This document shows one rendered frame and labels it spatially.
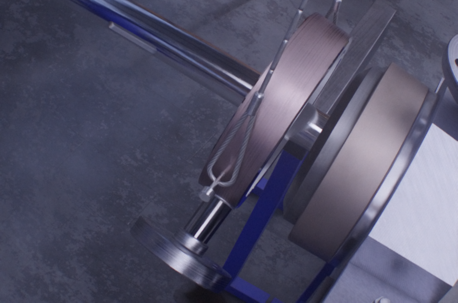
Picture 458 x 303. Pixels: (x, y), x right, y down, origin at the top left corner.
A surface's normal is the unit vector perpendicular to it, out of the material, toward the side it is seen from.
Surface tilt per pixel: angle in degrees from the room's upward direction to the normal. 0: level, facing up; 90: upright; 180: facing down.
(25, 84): 0
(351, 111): 25
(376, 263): 90
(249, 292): 0
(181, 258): 42
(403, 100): 6
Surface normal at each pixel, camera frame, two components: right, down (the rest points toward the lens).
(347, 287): 0.28, -0.66
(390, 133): 0.01, -0.31
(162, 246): -0.27, -0.26
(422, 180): -0.14, -0.08
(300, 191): -0.43, 0.47
